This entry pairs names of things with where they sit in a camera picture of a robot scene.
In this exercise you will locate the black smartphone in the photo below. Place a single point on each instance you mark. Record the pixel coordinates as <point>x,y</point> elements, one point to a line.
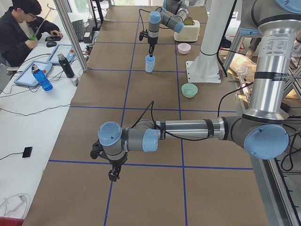
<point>52,38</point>

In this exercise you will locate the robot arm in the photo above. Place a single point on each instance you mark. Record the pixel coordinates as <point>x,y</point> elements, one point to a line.
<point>259,131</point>
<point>172,15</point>

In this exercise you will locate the pink bowl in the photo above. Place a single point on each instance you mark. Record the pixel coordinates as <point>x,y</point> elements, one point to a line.
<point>184,48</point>

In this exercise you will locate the cream toaster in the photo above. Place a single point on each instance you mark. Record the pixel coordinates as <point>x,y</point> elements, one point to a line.
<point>189,33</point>

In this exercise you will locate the blue water bottle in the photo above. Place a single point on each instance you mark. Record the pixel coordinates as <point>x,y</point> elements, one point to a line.
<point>41,78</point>

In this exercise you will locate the green bowl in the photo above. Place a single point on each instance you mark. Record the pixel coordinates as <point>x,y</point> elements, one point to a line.
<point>189,90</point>

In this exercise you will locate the aluminium frame post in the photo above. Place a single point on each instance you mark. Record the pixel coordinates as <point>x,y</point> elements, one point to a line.
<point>63,14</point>

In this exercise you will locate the small black box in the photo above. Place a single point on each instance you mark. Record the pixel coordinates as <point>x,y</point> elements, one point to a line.
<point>27,152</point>

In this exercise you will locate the black keyboard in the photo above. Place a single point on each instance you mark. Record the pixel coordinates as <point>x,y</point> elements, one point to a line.
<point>78,27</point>

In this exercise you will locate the teach pendant far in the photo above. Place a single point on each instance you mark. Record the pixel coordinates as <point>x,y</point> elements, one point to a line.
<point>65,49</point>

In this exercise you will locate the bread slice in toaster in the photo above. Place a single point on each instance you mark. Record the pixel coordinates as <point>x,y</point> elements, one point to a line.
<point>188,21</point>

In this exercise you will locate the light blue cup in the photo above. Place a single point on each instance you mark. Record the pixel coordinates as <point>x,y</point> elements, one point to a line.
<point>149,66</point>
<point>148,58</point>

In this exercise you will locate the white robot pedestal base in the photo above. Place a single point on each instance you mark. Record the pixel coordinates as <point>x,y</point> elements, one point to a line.
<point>205,68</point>

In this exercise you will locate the black water bottle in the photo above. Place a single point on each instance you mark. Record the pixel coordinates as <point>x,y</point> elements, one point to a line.
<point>63,61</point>

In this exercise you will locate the black computer mouse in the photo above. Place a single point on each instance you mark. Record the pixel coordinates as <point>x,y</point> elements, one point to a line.
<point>51,44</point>

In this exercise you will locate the plastic bag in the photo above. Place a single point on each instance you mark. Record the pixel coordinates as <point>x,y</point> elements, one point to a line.
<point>243,67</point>

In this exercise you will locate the seated person in black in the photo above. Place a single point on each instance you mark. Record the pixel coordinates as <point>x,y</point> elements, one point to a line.
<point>20,28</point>

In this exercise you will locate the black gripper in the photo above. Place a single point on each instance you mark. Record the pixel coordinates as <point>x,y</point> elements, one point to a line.
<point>152,41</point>
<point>115,164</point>

